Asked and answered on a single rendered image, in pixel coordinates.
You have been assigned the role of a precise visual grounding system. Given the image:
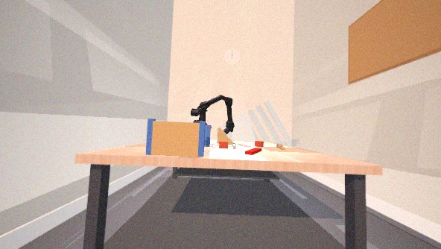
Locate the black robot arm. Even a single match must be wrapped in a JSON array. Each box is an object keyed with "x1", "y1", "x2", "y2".
[{"x1": 191, "y1": 95, "x2": 235, "y2": 134}]

